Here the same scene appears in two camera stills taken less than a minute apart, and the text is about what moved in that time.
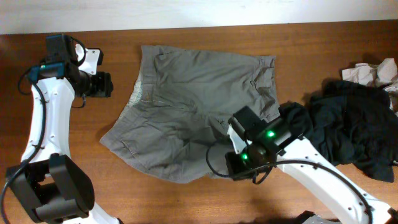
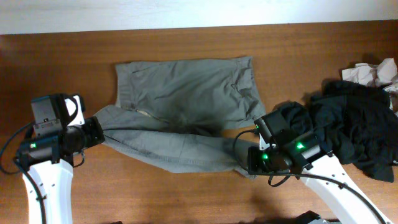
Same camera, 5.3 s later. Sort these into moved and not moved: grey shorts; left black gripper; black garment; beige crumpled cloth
Moved: grey shorts; left black gripper
Not moved: beige crumpled cloth; black garment
